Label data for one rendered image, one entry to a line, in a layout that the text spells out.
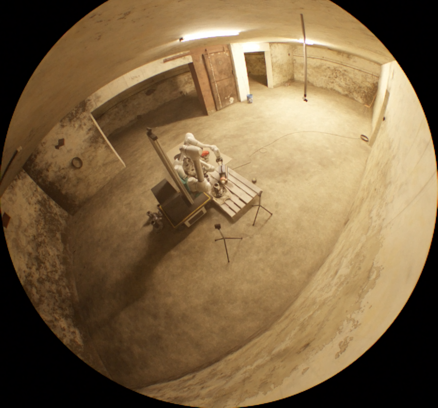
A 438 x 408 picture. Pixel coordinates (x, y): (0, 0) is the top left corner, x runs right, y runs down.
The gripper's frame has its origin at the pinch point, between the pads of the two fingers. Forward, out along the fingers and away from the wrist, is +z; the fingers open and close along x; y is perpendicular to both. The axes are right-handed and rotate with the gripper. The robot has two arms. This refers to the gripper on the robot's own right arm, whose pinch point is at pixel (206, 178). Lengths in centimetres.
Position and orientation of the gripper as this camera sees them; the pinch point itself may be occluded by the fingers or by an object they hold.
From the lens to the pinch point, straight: 269.0
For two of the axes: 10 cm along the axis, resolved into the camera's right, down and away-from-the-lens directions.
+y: -7.4, 6.1, -2.9
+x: 6.4, 5.0, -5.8
